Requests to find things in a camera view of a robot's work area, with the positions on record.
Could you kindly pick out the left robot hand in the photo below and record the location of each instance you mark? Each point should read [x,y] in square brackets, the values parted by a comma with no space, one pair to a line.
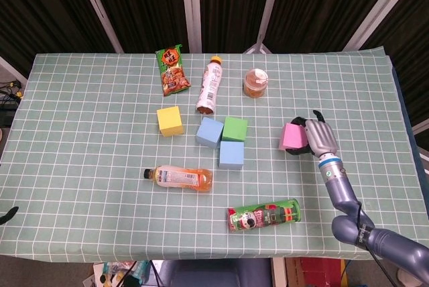
[10,215]

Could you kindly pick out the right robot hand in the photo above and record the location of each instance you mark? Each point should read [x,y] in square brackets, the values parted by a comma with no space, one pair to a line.
[321,137]

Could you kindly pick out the pink cube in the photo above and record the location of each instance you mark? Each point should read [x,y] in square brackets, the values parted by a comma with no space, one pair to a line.
[291,136]

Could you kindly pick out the green cube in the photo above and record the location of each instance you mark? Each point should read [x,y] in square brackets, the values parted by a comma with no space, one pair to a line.
[234,129]

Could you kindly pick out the blue cube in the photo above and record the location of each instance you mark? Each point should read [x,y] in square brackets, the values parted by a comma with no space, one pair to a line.
[231,154]
[209,132]

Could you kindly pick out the yellow cube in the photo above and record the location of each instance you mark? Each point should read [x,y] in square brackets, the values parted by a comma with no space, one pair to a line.
[170,121]

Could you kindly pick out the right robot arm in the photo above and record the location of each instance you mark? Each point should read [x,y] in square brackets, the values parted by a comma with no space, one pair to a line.
[338,186]

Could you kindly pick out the clear jar of rubber bands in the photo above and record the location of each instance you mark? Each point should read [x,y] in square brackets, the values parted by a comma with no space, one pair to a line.
[254,84]

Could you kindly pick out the green Pringles can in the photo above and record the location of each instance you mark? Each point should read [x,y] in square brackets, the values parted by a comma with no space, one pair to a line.
[264,216]

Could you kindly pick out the green checked tablecloth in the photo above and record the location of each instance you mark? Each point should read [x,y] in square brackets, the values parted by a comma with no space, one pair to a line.
[100,166]

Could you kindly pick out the white bottle orange cap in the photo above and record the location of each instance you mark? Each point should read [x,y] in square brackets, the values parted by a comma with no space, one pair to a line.
[209,86]

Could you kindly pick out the red box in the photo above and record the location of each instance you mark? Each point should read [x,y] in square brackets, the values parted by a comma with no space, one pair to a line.
[320,273]

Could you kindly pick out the brown cardboard box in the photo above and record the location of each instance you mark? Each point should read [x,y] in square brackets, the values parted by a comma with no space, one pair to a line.
[293,273]

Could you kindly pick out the white table leg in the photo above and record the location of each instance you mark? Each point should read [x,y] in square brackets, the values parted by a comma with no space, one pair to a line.
[279,272]

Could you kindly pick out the orange drink bottle black cap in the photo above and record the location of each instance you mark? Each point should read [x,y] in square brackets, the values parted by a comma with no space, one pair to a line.
[181,178]

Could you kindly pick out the green snack bag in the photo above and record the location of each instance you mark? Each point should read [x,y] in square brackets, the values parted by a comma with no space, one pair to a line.
[171,72]

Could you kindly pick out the dark blue chair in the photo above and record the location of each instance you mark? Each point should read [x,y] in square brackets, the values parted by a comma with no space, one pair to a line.
[214,273]

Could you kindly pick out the white frame post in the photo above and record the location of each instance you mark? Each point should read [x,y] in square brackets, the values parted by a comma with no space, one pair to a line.
[191,8]
[268,8]
[375,8]
[97,5]

